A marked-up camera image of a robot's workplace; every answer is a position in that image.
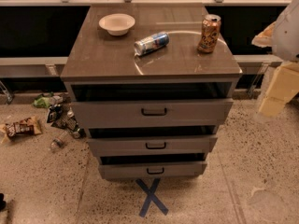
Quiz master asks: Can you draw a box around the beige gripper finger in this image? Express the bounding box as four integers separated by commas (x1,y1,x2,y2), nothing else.
258,62,299,117
251,22,275,48

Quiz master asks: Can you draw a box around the grey top drawer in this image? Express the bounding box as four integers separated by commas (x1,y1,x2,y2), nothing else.
71,98,233,129

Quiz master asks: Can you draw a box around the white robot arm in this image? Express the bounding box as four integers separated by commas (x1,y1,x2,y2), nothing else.
251,0,299,117

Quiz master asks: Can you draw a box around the grey drawer cabinet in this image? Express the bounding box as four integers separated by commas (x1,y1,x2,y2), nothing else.
60,3,243,181

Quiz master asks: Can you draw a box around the grey bottom drawer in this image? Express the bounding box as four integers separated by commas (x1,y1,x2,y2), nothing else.
99,161,207,180

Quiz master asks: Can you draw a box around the orange upright can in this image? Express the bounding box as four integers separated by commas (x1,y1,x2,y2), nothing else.
197,14,221,53

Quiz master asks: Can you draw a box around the blue silver lying can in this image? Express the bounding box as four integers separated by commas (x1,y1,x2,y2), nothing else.
134,32,169,56

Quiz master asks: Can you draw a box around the white bowl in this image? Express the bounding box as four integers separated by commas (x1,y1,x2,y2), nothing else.
99,13,135,36

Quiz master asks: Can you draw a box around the blue tape cross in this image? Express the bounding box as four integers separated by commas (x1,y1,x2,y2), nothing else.
135,178,169,217

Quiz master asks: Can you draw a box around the black patterned snack bag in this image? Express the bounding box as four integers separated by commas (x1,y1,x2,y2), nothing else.
47,104,85,139

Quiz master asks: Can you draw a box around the green crumpled bag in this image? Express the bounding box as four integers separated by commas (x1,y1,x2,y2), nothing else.
33,92,53,108

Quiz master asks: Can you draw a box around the clear plastic bottle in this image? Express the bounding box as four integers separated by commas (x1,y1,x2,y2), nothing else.
50,131,67,153

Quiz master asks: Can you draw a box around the brown snack bag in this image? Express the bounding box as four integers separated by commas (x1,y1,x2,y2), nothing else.
0,116,42,144

